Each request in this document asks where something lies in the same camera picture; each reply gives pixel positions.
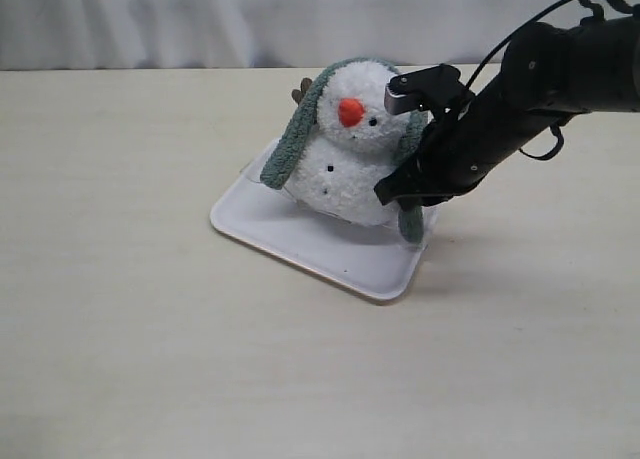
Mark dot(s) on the green fuzzy scarf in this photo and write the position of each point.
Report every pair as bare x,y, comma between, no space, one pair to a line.
295,139

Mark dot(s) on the white snowman plush toy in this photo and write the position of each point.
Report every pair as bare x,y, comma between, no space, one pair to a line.
350,164

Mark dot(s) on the white plastic tray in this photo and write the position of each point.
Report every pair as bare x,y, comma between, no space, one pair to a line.
375,263

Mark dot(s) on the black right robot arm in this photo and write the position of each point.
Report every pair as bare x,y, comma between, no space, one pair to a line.
547,77

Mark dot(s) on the white backdrop curtain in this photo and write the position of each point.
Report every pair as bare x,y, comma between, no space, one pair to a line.
123,34

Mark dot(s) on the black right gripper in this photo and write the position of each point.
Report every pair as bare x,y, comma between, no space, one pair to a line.
454,157

